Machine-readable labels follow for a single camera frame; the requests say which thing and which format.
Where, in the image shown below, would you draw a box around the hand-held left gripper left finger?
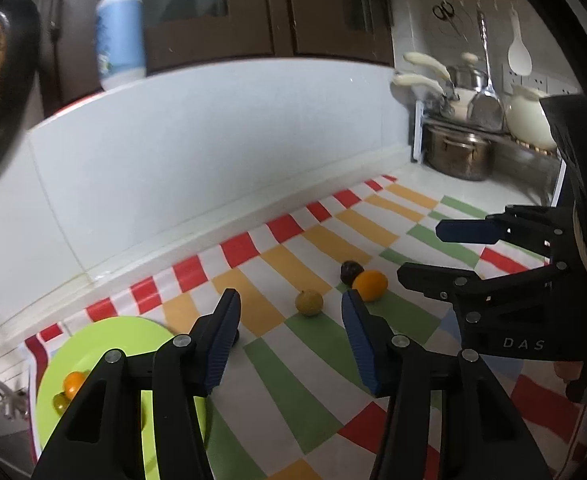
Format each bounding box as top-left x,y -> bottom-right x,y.
31,288 -> 242,480

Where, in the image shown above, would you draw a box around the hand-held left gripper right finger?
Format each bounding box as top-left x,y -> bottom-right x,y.
341,290 -> 557,480

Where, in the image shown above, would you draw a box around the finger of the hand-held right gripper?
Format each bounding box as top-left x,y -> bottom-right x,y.
435,205 -> 570,262
396,261 -> 570,312

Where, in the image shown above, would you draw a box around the orange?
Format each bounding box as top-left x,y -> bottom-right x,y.
62,371 -> 87,396
352,270 -> 389,302

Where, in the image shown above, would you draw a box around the small yellow round fruit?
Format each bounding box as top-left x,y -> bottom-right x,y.
295,288 -> 323,317

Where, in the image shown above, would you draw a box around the dark plum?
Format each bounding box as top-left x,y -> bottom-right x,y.
340,260 -> 365,285

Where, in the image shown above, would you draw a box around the green plate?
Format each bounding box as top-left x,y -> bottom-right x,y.
36,316 -> 209,471

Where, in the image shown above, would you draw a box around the person's right hand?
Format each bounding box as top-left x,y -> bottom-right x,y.
553,359 -> 581,397

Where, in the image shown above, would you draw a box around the large steel pot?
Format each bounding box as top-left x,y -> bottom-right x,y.
422,125 -> 495,182

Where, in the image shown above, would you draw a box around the striped colourful cloth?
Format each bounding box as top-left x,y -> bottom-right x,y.
24,175 -> 587,480

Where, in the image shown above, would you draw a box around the white dish rack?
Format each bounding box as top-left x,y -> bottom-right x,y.
412,100 -> 567,207

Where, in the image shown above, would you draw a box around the white ceramic pot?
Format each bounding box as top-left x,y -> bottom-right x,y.
504,85 -> 559,151

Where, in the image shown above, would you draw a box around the steel skimmer ladle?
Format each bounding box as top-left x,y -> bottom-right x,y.
468,10 -> 505,131

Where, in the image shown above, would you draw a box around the white rice paddle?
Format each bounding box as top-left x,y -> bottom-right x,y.
507,9 -> 533,76

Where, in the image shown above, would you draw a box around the black scissors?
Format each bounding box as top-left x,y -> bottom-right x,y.
432,1 -> 456,36

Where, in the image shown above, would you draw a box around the black frying pan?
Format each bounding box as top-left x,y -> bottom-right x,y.
0,0 -> 42,193

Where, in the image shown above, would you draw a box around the white blue pump bottle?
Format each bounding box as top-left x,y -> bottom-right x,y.
95,0 -> 148,92

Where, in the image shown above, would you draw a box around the wall power outlet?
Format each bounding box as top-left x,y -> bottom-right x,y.
503,62 -> 580,96

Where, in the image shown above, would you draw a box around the steel saucepan cream handle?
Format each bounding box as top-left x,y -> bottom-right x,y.
403,51 -> 490,92

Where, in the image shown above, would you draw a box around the dark wooden window frame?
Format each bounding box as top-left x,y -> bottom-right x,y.
28,0 -> 394,106

